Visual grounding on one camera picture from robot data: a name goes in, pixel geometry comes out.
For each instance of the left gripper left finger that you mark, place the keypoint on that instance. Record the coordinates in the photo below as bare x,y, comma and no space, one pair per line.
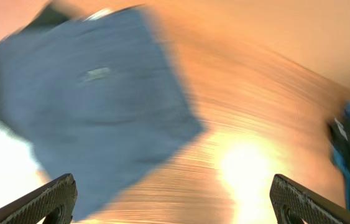
52,203

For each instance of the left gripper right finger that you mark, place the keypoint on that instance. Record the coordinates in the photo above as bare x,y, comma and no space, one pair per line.
296,204

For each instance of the dark blue denim shorts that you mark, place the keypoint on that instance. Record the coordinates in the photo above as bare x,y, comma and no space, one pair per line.
97,99

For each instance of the folded black shorts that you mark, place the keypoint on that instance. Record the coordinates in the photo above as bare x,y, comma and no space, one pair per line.
48,16

